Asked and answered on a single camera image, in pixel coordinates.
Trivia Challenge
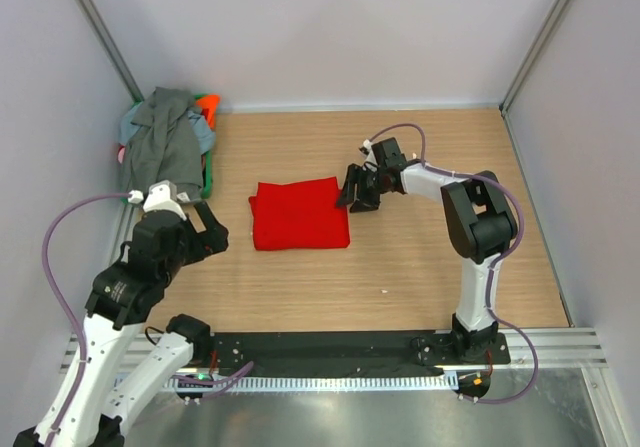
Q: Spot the orange garment in basket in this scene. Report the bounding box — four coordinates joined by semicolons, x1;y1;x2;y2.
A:
195;94;220;131

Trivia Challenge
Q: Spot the light blue garment in basket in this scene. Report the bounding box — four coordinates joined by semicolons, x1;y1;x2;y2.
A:
118;102;216;156

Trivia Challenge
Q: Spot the white slotted cable duct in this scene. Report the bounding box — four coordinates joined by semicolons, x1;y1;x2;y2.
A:
159;372;459;394

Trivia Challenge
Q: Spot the green plastic basket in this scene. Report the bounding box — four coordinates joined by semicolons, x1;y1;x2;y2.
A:
118;104;216;200

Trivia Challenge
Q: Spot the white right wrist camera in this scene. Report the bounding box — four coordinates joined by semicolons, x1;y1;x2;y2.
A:
359;139;377;164

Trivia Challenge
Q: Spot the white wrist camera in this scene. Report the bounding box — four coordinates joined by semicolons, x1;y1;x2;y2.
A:
126;181;186;220
359;139;377;164

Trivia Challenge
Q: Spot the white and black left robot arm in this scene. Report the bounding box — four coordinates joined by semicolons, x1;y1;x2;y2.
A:
14;201;229;446

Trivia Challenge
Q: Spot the red t-shirt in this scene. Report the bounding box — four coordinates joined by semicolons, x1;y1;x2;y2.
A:
249;177;350;251

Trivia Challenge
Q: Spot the grey t-shirt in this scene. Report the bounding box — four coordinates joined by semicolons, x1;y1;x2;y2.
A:
119;87;204;203

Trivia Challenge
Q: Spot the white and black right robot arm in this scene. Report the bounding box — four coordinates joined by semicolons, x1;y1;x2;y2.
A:
336;138;519;363

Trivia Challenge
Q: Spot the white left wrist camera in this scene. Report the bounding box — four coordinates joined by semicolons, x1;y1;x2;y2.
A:
126;181;186;220

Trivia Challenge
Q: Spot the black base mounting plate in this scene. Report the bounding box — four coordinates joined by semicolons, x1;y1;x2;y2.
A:
212;330;511;379

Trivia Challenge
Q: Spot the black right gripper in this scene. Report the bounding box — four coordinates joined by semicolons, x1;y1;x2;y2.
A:
334;164;386;214

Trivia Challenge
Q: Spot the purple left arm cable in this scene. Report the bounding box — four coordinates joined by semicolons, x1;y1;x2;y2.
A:
41;192;256;447

